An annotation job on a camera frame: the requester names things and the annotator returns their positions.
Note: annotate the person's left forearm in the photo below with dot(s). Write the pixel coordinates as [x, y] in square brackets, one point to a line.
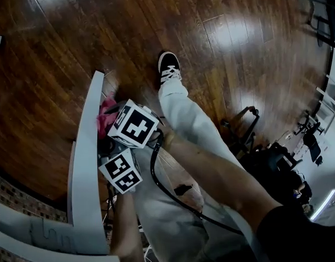
[126, 228]

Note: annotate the ceiling light strip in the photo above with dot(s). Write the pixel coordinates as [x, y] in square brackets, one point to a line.
[324, 203]

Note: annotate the black office chair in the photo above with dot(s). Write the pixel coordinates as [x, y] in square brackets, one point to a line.
[271, 157]

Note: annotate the person's right forearm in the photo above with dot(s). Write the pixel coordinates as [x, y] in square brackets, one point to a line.
[216, 173]

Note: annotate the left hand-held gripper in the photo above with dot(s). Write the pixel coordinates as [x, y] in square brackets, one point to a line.
[119, 171]

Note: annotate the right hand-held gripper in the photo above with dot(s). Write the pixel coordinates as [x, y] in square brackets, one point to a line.
[135, 125]

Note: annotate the white table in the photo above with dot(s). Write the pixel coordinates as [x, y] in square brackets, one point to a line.
[88, 160]

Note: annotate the pink cloth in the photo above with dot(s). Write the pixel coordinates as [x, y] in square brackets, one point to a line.
[104, 119]

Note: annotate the person's black shirt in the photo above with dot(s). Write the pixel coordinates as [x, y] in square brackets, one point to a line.
[293, 236]

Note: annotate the person's right shoe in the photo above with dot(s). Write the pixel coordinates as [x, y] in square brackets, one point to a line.
[168, 64]

